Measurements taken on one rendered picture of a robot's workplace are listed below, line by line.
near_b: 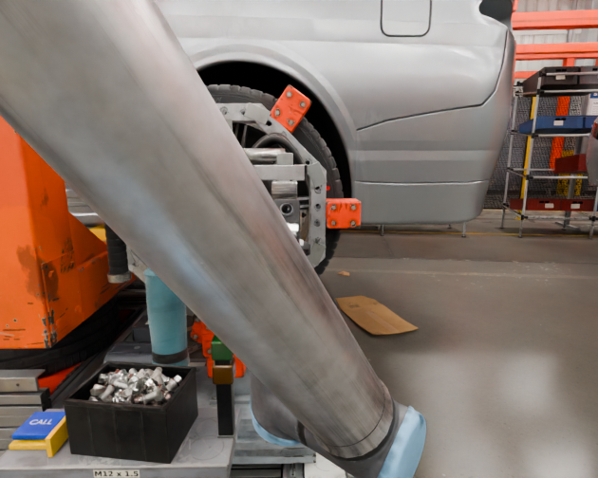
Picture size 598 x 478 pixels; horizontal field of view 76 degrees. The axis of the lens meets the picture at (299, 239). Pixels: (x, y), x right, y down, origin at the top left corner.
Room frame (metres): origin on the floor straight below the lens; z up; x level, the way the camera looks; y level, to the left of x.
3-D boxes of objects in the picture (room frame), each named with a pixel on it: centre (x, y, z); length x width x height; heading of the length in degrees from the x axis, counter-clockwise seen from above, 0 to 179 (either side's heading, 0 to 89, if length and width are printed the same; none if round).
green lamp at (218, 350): (0.68, 0.15, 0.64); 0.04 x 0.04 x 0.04; 1
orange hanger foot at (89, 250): (1.31, 0.71, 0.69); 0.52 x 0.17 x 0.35; 1
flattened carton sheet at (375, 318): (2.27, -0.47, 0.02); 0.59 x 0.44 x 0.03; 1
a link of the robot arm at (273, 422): (0.46, 0.01, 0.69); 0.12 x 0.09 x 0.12; 48
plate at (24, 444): (0.67, 0.51, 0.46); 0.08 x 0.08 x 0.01; 1
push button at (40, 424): (0.67, 0.51, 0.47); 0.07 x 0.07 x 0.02; 1
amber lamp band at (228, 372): (0.68, 0.15, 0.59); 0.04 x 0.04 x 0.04; 1
